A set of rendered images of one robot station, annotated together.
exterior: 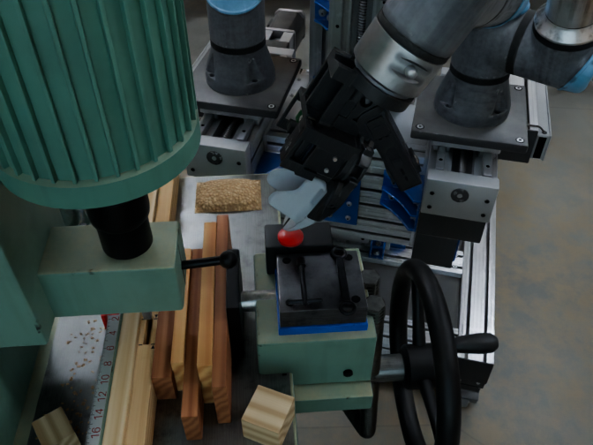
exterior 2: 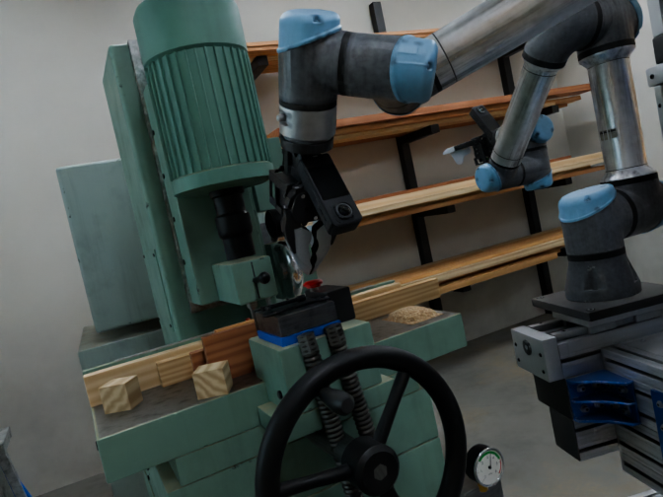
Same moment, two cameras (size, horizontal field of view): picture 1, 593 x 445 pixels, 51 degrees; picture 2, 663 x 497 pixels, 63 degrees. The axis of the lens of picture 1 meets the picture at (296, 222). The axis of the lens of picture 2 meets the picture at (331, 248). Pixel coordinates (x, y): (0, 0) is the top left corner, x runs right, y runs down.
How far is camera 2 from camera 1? 0.90 m
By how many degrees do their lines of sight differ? 72
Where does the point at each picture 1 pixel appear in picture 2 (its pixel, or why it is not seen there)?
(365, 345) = (277, 359)
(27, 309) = (193, 274)
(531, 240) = not seen: outside the picture
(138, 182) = (184, 181)
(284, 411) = (208, 370)
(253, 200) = (412, 318)
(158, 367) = not seen: hidden behind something
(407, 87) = (284, 129)
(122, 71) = (177, 122)
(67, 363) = not seen: hidden behind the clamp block
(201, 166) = (522, 356)
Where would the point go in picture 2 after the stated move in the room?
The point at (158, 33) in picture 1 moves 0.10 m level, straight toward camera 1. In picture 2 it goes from (195, 108) to (130, 112)
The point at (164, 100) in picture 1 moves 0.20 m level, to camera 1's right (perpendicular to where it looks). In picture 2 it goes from (199, 142) to (223, 110)
